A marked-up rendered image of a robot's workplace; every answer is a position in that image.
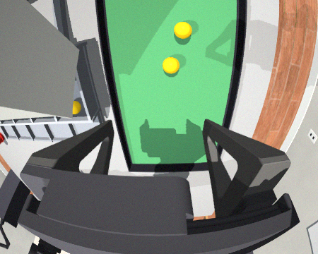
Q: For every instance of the yellow ball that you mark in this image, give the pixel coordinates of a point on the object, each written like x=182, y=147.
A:
x=76, y=107
x=183, y=30
x=171, y=65

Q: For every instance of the green tray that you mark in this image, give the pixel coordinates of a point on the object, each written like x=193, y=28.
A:
x=160, y=116

